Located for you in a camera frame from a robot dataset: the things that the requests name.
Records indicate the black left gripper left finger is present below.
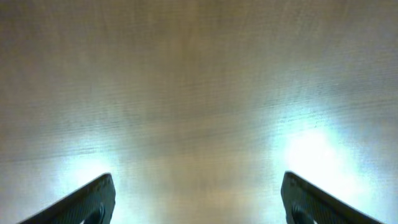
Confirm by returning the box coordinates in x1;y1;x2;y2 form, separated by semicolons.
21;173;116;224

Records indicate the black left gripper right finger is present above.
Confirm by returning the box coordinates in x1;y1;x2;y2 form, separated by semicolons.
280;171;381;224

